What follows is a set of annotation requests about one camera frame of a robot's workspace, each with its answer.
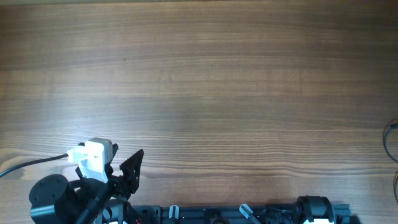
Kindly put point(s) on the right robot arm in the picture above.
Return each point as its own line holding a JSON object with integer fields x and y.
{"x": 313, "y": 209}

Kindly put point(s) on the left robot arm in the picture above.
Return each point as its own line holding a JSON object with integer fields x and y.
{"x": 54, "y": 199}

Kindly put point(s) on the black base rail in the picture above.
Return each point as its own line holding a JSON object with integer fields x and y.
{"x": 271, "y": 213}

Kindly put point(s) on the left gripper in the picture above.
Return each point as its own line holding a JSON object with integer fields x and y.
{"x": 122, "y": 188}

